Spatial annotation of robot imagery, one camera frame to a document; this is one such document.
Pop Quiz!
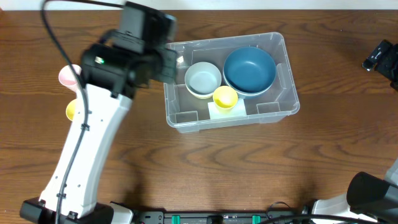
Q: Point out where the small light grey bowl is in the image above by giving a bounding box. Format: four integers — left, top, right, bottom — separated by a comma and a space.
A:
184, 62, 221, 94

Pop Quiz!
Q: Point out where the small yellow bowl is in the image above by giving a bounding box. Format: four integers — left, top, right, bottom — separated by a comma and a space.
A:
192, 92, 215, 100

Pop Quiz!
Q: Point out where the yellow cup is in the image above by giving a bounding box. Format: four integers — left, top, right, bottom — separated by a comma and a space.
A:
65, 99, 76, 121
213, 86, 239, 113

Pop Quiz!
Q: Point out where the pink cup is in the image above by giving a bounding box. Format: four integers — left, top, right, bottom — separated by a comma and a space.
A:
58, 65, 78, 92

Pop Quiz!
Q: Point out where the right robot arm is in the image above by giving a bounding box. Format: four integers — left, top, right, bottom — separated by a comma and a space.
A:
305, 40, 397, 223

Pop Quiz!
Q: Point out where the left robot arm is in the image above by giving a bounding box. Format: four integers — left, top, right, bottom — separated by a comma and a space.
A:
20, 44, 177, 223

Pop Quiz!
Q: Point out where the clear plastic storage container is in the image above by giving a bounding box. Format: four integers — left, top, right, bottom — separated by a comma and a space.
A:
164, 32, 300, 133

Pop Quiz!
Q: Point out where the large dark blue bowl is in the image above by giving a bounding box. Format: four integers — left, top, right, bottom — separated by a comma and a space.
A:
223, 47, 277, 96

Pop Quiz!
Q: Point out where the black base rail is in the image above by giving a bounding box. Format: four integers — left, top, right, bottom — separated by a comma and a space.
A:
133, 210, 371, 224

